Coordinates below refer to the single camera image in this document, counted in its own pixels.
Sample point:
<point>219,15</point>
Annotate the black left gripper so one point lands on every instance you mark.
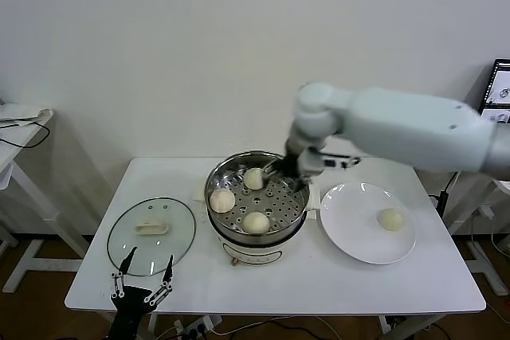
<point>129,312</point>

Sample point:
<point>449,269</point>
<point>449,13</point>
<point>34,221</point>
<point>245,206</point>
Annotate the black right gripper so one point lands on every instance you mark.
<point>290,166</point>

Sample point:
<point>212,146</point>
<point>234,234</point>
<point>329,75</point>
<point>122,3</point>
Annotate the white steamed baozi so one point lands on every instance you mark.
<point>390,220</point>
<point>255,223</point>
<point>222,201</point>
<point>253,179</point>

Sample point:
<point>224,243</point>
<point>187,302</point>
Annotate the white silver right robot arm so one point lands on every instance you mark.
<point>398,125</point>

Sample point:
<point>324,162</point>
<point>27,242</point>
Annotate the stainless steel steamer basket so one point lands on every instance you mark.
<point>283,212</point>

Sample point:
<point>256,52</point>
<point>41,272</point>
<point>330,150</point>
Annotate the steel steamer pot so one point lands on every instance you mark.
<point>255,252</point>

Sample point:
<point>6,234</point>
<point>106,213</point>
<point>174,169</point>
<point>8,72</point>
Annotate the white power strip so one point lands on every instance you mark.
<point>199,324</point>

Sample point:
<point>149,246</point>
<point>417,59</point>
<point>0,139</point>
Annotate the white round plate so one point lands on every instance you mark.
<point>358,228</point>

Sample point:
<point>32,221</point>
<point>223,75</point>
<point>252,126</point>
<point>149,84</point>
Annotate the white side table with cloth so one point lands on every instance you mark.
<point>40,264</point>

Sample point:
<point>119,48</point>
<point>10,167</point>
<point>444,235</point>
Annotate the white side table with laptop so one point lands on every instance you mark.
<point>484,264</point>

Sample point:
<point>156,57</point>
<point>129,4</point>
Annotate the open grey laptop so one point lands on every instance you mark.
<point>500,93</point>

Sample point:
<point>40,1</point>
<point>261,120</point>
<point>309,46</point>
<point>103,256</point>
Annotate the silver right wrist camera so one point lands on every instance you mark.
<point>315,162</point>

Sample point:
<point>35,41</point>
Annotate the white wall plug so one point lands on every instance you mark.
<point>487,211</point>

